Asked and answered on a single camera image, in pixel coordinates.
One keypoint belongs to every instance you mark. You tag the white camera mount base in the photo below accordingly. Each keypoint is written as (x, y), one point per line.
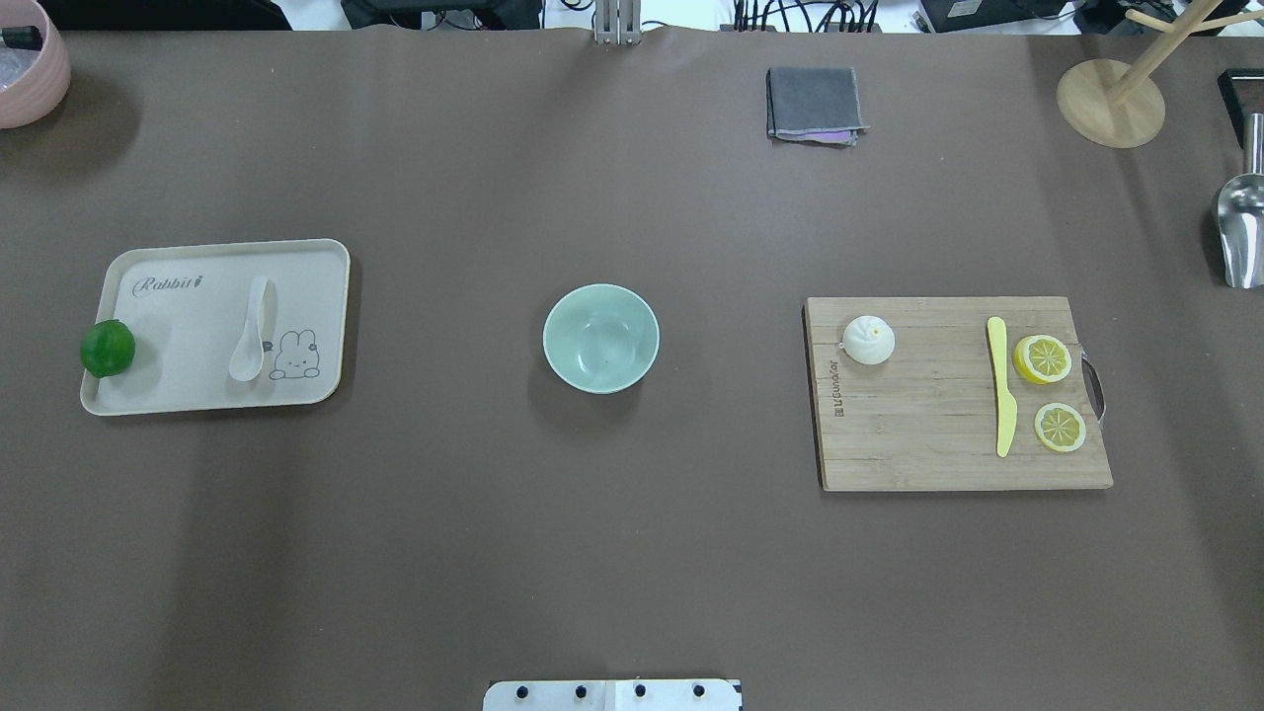
(616, 694)

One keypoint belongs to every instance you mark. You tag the bamboo cutting board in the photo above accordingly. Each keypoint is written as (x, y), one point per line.
(925, 419)

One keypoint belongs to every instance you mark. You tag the light green bowl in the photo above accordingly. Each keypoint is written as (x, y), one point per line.
(601, 338)

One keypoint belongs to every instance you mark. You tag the steel scoop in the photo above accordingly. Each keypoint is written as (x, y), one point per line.
(1239, 213)

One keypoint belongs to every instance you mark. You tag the white ceramic soup spoon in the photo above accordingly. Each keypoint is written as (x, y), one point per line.
(249, 353)

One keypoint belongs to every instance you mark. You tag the yellow plastic knife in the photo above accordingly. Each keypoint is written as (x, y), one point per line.
(1006, 404)

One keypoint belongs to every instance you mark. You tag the wooden cup stand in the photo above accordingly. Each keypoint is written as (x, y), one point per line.
(1116, 104)

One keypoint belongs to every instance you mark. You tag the folded grey cloth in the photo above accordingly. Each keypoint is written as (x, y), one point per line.
(817, 105)

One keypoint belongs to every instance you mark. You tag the white steamed bun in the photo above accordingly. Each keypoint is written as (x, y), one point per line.
(868, 340)

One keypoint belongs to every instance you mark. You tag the upper lemon half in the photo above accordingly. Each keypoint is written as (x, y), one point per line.
(1042, 359)

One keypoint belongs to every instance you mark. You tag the pink bowl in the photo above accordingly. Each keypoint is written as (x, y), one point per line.
(34, 83)

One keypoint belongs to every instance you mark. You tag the beige rabbit serving tray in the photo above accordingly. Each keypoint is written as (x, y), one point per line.
(185, 307)

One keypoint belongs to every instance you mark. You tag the green lime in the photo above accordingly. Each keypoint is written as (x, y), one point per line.
(108, 349)

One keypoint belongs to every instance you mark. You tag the lower lemon slice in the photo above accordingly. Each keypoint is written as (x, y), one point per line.
(1060, 427)

